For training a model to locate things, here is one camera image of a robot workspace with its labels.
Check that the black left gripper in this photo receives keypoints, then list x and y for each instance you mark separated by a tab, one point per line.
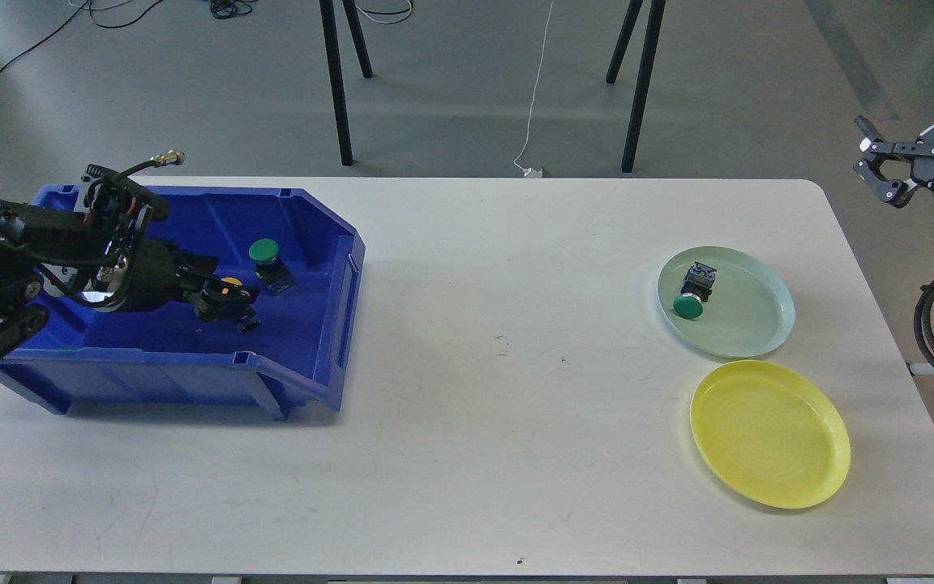
155	280

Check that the yellow push button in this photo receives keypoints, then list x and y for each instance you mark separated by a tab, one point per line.
237	302

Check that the green push button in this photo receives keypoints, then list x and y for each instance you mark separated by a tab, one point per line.
269	268
695	291

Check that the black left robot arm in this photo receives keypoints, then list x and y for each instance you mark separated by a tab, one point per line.
101	257

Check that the green push button in bin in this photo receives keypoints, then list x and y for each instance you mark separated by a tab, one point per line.
269	268

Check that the light green plate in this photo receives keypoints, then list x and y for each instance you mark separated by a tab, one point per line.
750	312

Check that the yellow plate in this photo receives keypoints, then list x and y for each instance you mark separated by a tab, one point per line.
770	435

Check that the blue plastic storage bin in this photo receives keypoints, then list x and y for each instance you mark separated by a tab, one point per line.
298	354

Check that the black tripod leg right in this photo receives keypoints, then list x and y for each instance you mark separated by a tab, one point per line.
645	70

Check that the black tripod leg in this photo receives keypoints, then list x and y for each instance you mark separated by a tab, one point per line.
645	70
331	46

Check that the black tripod leg left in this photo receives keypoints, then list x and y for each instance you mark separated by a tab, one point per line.
331	46

